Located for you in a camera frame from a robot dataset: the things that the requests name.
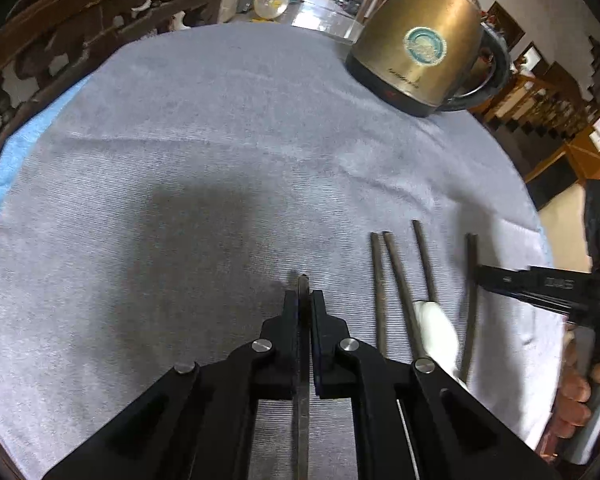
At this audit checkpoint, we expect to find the gold electric kettle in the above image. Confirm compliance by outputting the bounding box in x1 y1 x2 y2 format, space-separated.
346 0 510 117

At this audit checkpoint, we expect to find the dark chopstick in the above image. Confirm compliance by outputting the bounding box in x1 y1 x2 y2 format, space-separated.
370 232 388 356
412 220 439 304
382 231 426 360
292 274 311 480
460 233 479 384

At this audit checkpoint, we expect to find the white floor fan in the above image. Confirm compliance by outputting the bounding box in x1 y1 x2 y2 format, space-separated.
252 0 289 21

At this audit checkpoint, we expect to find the wooden stair railing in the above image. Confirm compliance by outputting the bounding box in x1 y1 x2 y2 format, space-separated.
474 62 596 142

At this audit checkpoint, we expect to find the white ceramic spoon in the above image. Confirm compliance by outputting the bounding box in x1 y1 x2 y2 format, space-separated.
414 301 467 390

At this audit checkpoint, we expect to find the person's right hand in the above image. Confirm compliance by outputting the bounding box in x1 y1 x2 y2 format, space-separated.
538 327 600 463

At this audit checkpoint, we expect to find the blue under cloth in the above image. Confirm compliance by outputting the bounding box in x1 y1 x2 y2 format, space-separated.
0 76 90 207

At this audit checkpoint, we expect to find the dark carved wooden sideboard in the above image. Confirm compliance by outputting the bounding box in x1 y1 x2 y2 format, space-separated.
0 0 221 155

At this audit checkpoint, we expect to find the grey table cloth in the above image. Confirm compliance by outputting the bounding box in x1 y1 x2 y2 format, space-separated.
0 23 550 479

